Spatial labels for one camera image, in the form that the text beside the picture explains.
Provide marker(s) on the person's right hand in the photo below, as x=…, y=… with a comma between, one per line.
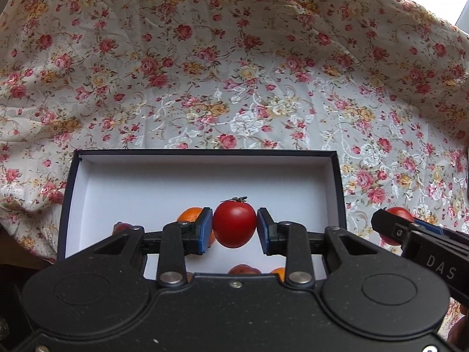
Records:
x=460, y=332

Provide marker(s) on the large orange mandarin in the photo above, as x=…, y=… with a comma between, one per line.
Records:
x=190, y=214

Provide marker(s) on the black box white inside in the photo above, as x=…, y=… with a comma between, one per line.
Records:
x=146, y=183

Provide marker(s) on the floral tablecloth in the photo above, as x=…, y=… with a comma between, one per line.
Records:
x=234, y=62

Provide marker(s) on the large red tomato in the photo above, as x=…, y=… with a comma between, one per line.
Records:
x=234, y=225

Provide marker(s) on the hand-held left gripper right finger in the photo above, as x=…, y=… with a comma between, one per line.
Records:
x=262, y=227

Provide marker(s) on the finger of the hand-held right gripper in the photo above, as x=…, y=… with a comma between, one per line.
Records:
x=430, y=228
x=392, y=229

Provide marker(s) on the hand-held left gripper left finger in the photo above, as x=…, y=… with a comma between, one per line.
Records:
x=207, y=227

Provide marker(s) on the dark red fruit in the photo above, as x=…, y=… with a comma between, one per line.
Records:
x=121, y=226

